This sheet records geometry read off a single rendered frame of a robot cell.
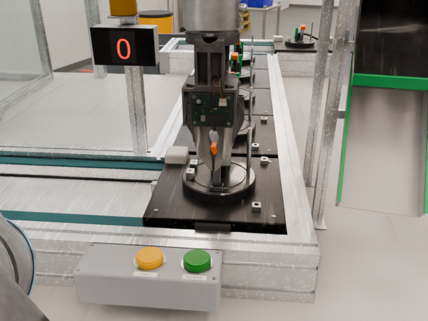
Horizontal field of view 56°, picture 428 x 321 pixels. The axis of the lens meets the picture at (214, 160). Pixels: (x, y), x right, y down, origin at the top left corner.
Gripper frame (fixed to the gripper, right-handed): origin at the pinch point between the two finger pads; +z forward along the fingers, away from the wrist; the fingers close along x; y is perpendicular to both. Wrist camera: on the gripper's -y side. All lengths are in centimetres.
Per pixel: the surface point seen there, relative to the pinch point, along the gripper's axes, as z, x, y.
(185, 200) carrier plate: 10.4, -5.5, -4.0
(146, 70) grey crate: 38, -61, -195
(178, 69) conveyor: 19, -28, -127
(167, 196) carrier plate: 10.4, -9.0, -5.1
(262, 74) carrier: 10, 9, -90
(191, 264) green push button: 10.2, -2.1, 12.6
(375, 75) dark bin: -13.5, 22.9, -2.4
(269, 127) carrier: 10.4, 10.4, -39.9
